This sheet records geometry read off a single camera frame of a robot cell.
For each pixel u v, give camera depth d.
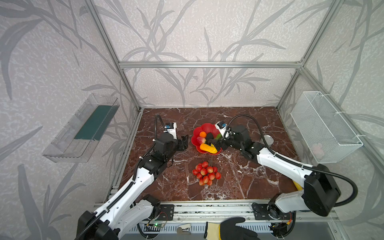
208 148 0.91
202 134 1.01
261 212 0.74
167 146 0.57
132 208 0.57
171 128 0.66
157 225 0.71
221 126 0.70
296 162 0.48
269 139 0.96
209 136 0.99
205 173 0.82
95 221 0.38
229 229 0.68
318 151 0.72
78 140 0.64
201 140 0.96
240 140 0.63
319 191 0.41
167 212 0.73
